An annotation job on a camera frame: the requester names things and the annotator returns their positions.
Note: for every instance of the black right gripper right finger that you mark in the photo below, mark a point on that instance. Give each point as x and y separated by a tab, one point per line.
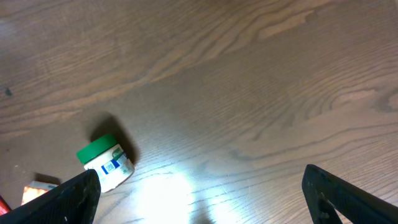
327	196

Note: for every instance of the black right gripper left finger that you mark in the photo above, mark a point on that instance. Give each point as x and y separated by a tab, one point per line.
74	201

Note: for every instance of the green lid cream jar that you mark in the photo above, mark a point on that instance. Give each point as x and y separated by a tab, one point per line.
106	156

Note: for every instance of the red snack stick packet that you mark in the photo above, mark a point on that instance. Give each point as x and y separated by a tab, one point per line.
4	207

